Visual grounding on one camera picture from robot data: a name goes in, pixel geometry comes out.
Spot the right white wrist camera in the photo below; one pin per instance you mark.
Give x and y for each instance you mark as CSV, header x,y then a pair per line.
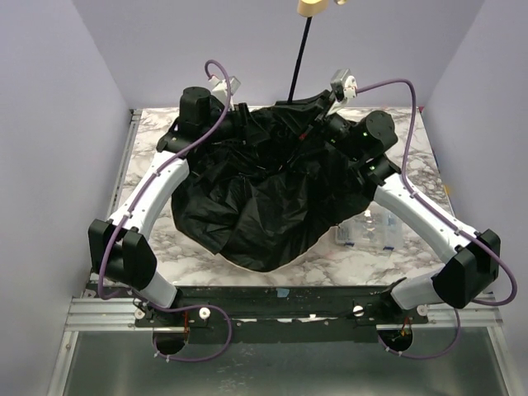
x,y
343,85

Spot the beige umbrella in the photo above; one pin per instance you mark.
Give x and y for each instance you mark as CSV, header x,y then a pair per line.
x,y
263,202

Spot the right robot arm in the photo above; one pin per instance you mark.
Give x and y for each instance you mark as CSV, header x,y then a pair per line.
x,y
471,258

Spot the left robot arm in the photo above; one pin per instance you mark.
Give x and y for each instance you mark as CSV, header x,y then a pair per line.
x,y
119,246

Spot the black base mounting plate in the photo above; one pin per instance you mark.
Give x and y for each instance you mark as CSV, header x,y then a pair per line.
x,y
265,314

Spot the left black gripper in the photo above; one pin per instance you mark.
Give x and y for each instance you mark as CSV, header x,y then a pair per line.
x,y
241,114

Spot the aluminium rail frame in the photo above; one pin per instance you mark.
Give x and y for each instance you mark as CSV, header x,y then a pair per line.
x,y
98,315

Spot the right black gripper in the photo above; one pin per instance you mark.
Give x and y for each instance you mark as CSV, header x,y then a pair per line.
x,y
320,106

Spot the clear plastic screw box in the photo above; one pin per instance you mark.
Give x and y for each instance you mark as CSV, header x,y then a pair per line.
x,y
374,228

